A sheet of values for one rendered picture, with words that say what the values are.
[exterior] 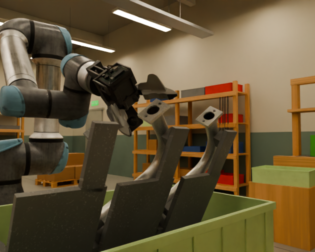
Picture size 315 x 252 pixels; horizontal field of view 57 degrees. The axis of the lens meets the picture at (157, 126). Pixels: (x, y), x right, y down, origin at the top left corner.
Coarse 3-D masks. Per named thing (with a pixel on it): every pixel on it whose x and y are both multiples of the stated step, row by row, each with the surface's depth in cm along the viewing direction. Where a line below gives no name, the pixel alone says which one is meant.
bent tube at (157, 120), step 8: (152, 104) 59; (160, 104) 59; (168, 104) 57; (144, 112) 58; (152, 112) 60; (160, 112) 56; (144, 120) 57; (152, 120) 56; (160, 120) 58; (160, 128) 59; (160, 136) 61; (160, 144) 63; (160, 152) 64; (152, 168) 64; (144, 176) 63; (152, 176) 64; (104, 208) 60
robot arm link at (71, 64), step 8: (72, 56) 76; (80, 56) 76; (64, 64) 76; (72, 64) 74; (80, 64) 72; (64, 72) 77; (72, 72) 73; (64, 80) 77; (72, 80) 75; (72, 88) 75; (80, 88) 75
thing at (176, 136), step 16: (176, 128) 57; (176, 144) 59; (160, 160) 60; (176, 160) 61; (160, 176) 60; (128, 192) 55; (144, 192) 58; (160, 192) 62; (112, 208) 54; (128, 208) 57; (144, 208) 61; (160, 208) 64; (112, 224) 56; (128, 224) 59; (144, 224) 63; (112, 240) 58; (128, 240) 61
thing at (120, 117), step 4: (112, 108) 57; (116, 108) 61; (112, 112) 57; (116, 112) 59; (120, 112) 62; (124, 112) 61; (116, 116) 57; (120, 116) 60; (124, 116) 61; (116, 120) 58; (120, 120) 59; (124, 120) 59; (120, 124) 58; (124, 124) 59; (120, 128) 58; (124, 128) 58; (128, 128) 57; (124, 132) 57; (128, 132) 57; (128, 136) 57
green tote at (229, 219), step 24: (216, 192) 85; (0, 216) 67; (216, 216) 84; (240, 216) 62; (264, 216) 69; (0, 240) 67; (144, 240) 45; (168, 240) 47; (192, 240) 52; (216, 240) 57; (240, 240) 62; (264, 240) 69
